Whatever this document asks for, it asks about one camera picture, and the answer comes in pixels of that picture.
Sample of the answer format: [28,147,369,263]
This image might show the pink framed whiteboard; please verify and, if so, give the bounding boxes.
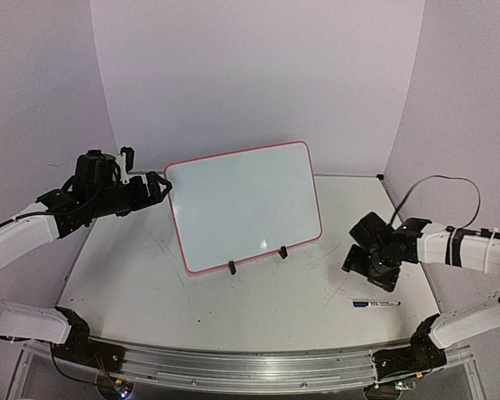
[164,141,323,275]

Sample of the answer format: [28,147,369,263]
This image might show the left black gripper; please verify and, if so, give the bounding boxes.
[85,170,172,218]

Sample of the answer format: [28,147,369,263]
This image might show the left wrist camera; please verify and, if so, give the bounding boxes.
[115,147,135,184]

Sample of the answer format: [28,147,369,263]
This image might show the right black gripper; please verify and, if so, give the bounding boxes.
[343,245,402,290]

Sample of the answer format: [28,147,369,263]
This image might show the circuit board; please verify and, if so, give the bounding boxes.
[97,377,134,400]
[394,380,417,392]

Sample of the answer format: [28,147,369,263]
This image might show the white marker pen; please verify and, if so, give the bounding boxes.
[360,301,401,308]

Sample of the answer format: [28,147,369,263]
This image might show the blue marker cap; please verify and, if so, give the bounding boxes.
[352,301,370,308]

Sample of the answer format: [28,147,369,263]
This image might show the left circuit board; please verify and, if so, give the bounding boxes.
[97,377,134,400]

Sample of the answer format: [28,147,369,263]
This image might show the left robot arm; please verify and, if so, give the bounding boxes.
[0,147,173,364]

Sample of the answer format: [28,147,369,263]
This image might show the right circuit board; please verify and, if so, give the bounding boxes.
[394,380,417,392]

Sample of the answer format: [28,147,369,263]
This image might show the aluminium front rail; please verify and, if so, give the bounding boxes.
[24,332,476,387]

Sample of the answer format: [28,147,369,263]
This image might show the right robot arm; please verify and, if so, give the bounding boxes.
[342,212,500,382]

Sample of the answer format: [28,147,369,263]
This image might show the black whiteboard stand clip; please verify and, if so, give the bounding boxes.
[227,260,237,275]

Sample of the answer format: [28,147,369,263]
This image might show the black right camera cable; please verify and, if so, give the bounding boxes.
[389,176,483,230]

